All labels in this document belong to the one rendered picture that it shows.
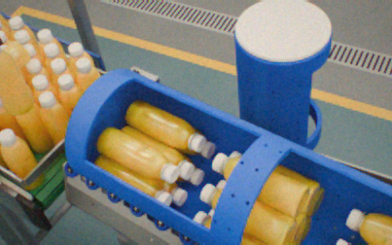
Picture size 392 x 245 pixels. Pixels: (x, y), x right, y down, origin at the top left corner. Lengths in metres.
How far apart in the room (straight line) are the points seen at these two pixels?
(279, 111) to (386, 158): 1.05
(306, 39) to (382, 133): 1.22
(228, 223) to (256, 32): 0.71
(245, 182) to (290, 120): 0.70
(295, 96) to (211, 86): 1.30
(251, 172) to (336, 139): 1.64
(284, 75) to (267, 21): 0.18
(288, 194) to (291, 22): 0.70
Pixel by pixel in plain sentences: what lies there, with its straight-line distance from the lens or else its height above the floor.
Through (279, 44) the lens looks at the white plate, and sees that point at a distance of 1.57.
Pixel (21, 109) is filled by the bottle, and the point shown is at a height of 1.16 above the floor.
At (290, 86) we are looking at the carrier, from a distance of 1.59.
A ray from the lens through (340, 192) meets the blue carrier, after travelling 1.24.
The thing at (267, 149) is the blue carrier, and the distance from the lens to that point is 1.08.
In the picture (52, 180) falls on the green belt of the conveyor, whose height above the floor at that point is 0.90.
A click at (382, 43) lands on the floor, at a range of 3.16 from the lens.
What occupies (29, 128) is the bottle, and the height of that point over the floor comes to 1.01.
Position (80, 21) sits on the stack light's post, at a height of 0.99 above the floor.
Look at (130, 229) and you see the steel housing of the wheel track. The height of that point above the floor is 0.87.
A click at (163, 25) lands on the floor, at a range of 3.30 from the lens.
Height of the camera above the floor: 2.10
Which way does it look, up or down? 50 degrees down
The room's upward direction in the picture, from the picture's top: 9 degrees counter-clockwise
